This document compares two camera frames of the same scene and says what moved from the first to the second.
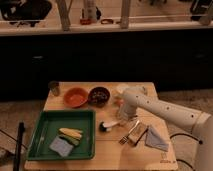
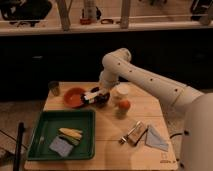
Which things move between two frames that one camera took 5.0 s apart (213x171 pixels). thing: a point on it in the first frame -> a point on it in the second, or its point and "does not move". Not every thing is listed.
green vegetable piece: x=70 y=139 does not move
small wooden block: x=136 y=134 does not move
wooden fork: x=125 y=138 does not move
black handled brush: x=107 y=126 -> x=88 y=97
